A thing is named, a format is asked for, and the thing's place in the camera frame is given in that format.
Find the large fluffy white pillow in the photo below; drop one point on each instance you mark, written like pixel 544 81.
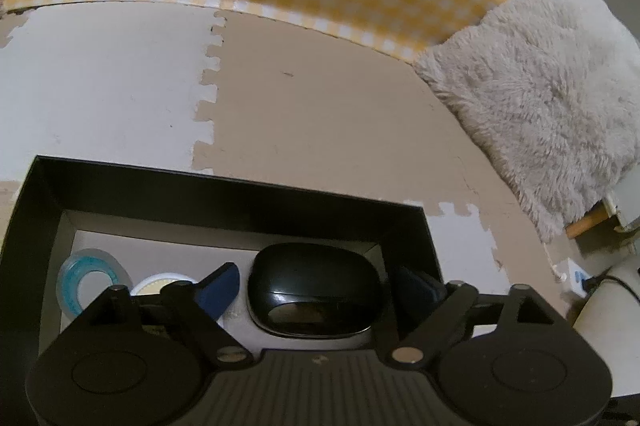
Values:
pixel 540 81

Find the clear blue tape roll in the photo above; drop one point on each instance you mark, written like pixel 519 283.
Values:
pixel 87 281

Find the white cabinet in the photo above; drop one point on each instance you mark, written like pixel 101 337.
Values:
pixel 627 203

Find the black cardboard box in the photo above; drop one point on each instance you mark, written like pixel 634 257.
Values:
pixel 225 206

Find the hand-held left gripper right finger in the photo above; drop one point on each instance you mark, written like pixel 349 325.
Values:
pixel 415 288

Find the black oval case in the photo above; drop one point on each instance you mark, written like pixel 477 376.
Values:
pixel 310 291

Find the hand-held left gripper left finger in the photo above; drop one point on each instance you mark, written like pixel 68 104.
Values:
pixel 220 290

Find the white round table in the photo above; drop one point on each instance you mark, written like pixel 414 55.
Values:
pixel 610 336

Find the white yellow tape measure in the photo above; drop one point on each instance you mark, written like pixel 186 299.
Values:
pixel 160 285

